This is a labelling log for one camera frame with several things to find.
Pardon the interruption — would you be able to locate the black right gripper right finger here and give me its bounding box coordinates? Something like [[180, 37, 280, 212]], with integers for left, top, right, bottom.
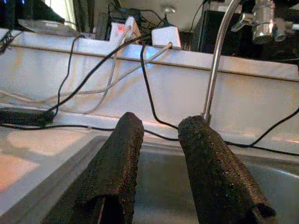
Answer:
[[178, 115, 278, 224]]

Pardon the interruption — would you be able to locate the white adapter red print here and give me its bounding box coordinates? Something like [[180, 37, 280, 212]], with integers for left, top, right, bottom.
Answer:
[[109, 16, 136, 44]]

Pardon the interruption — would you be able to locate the black power brick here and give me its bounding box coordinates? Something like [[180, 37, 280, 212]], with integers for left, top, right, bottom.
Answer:
[[0, 107, 55, 127]]

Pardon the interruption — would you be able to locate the black tangled cable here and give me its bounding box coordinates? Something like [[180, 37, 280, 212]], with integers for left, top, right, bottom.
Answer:
[[0, 30, 24, 56]]

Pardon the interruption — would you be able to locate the white charger cable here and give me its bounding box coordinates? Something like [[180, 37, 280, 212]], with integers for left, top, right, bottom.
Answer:
[[0, 42, 173, 104]]

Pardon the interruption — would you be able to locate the silver flat device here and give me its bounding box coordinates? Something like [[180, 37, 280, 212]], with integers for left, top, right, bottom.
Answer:
[[17, 18, 78, 38]]

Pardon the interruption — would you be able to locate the thick black brick cable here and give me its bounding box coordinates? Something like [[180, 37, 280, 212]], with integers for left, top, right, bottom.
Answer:
[[45, 36, 143, 115]]

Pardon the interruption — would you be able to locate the thin black wall cable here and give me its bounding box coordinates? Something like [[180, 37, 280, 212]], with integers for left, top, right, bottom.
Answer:
[[57, 36, 80, 113]]

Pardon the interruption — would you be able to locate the grey cable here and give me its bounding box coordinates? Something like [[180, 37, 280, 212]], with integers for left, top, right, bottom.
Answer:
[[81, 25, 132, 115]]

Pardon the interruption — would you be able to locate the thin black counter cable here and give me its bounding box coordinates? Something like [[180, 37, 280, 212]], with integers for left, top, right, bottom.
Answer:
[[0, 123, 299, 156]]

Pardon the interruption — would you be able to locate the chrome gooseneck faucet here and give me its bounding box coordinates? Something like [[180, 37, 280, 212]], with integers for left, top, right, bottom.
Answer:
[[202, 0, 287, 123]]

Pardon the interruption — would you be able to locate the stainless steel sink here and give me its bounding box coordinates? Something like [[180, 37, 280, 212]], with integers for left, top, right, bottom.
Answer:
[[0, 135, 299, 224]]

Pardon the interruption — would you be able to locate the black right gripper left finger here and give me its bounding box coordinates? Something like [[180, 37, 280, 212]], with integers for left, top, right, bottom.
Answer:
[[67, 112, 145, 224]]

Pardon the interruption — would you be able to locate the white charger block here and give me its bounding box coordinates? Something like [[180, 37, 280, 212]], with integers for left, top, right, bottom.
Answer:
[[151, 26, 182, 50]]

